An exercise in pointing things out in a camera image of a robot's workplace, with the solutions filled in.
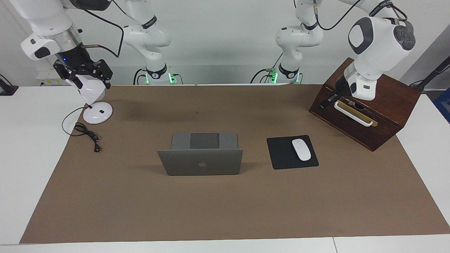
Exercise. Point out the black mouse pad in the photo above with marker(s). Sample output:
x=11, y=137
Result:
x=281, y=154

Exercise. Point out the black tripod stand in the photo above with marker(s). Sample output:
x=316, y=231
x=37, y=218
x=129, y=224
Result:
x=434, y=72

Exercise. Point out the brown table mat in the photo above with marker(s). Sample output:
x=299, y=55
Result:
x=225, y=211

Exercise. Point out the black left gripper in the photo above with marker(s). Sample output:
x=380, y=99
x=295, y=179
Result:
x=341, y=88

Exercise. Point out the white computer mouse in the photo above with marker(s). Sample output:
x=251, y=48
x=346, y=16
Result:
x=301, y=149

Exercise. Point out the white desk lamp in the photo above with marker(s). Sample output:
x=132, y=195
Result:
x=98, y=114

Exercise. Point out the blue crate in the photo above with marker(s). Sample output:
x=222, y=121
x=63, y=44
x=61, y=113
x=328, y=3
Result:
x=443, y=105

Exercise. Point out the silver grey laptop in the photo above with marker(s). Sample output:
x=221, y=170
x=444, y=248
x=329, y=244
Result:
x=200, y=163

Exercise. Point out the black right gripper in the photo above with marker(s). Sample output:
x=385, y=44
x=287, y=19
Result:
x=75, y=58

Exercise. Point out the black clamp mount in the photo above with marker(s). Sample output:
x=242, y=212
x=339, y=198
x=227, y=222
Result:
x=7, y=88

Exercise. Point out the white wall power strip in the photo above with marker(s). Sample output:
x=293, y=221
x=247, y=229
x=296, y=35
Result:
x=47, y=78

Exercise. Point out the dark brown wooden box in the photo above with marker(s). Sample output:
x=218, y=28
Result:
x=393, y=105

